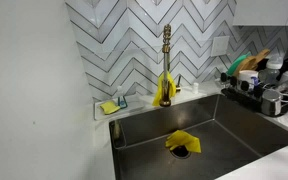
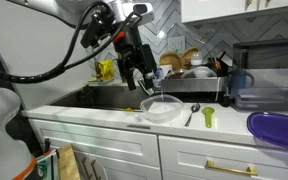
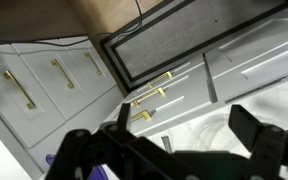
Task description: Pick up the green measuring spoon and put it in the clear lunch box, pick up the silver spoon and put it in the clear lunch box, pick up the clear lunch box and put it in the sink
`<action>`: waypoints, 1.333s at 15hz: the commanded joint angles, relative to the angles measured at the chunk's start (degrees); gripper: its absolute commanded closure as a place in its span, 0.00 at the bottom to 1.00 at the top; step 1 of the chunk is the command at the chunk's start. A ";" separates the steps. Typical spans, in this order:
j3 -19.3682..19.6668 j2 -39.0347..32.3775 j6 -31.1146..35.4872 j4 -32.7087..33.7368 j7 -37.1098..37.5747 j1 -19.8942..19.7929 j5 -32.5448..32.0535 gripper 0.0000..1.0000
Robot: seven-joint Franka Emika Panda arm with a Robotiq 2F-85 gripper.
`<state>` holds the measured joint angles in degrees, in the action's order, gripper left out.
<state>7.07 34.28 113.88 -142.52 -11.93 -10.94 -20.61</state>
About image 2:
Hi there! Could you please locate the yellow glove on faucet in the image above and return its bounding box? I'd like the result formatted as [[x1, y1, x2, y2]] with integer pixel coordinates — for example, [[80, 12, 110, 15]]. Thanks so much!
[[96, 59, 114, 81]]

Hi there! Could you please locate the clear plastic lunch box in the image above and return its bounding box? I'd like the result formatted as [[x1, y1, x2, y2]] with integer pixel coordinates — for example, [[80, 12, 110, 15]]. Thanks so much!
[[140, 95, 184, 124]]

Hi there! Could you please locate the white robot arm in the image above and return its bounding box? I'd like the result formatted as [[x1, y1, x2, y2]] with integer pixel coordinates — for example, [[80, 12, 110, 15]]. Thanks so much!
[[0, 0, 156, 180]]

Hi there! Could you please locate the white wall outlet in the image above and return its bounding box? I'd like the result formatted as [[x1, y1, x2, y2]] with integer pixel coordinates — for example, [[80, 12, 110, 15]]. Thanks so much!
[[168, 36, 185, 54]]

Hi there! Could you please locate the yellow glove in sink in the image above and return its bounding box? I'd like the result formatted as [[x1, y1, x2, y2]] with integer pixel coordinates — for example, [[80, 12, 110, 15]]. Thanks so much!
[[123, 107, 134, 112]]

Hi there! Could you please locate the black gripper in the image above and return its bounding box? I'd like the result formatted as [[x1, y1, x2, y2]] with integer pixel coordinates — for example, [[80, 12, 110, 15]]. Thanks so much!
[[113, 26, 156, 96]]

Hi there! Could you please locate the black appliance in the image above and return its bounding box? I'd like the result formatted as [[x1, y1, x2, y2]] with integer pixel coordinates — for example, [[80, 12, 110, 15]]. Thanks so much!
[[231, 37, 288, 94]]

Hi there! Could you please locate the clear storage container stack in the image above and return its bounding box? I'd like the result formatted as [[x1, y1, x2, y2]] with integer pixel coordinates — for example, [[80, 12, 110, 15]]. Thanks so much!
[[234, 88, 288, 111]]

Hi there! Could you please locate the white baby bottle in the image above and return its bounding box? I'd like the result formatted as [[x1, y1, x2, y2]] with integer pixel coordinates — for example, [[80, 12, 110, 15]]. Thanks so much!
[[191, 52, 203, 66]]

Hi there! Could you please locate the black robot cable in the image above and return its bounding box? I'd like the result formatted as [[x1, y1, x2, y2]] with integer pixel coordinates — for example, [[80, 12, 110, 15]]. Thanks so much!
[[0, 0, 142, 84]]

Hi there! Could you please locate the wooden cutting board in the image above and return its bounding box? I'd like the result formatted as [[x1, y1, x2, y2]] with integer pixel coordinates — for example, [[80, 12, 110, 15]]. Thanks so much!
[[159, 52, 184, 70]]

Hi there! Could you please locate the metal spoon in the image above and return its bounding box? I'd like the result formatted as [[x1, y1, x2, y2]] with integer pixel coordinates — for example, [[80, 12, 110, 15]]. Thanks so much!
[[185, 103, 200, 127]]

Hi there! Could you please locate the white upper cabinet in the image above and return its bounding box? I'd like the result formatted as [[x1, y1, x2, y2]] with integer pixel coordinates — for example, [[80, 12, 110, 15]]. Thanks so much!
[[181, 0, 288, 23]]

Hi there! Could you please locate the green measuring spoon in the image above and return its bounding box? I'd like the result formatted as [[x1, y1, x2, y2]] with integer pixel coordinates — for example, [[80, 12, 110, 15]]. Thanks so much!
[[202, 107, 215, 128]]

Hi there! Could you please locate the purple container lid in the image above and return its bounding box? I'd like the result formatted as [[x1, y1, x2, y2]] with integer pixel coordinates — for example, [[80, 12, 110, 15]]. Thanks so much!
[[246, 112, 288, 149]]

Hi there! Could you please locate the stainless steel sink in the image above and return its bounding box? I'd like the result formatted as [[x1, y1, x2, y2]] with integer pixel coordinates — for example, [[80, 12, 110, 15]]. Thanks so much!
[[49, 83, 218, 112]]

